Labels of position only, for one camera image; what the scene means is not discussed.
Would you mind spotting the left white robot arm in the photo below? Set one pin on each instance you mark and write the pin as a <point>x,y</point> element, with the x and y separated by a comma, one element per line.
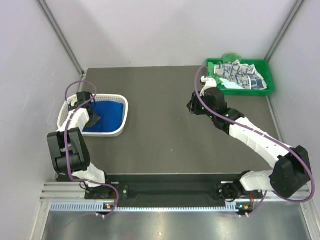
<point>68,150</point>

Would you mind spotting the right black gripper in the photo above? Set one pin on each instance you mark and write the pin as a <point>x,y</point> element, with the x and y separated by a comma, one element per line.
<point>193,105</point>

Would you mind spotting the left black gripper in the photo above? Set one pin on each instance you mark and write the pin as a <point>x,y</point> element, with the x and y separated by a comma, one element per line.
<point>95,119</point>

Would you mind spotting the grey slotted cable duct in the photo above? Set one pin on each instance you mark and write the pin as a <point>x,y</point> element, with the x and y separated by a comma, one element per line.
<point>106,207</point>

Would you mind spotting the green towel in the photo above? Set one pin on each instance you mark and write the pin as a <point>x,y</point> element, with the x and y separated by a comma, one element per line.
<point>219,68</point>

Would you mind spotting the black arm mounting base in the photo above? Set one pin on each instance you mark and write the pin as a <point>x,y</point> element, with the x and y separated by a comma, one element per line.
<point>179,190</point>

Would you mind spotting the green plastic bin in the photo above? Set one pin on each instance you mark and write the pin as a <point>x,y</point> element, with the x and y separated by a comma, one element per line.
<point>263,68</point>

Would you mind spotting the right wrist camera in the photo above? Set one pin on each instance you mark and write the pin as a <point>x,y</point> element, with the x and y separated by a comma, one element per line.
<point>208,82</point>

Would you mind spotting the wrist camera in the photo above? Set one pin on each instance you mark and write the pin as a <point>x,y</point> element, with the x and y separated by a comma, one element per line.
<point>208,82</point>
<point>71,103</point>

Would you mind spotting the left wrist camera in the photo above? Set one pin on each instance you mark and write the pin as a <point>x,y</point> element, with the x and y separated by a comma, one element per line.
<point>71,103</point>

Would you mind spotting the white blue patterned towel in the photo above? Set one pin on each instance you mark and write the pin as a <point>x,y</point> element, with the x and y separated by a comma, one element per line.
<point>247,77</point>

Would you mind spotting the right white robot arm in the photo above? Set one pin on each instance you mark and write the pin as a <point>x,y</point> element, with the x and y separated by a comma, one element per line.
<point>290,166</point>

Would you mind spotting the white perforated plastic basket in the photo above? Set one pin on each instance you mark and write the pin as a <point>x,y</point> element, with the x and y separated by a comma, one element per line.
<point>78,118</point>

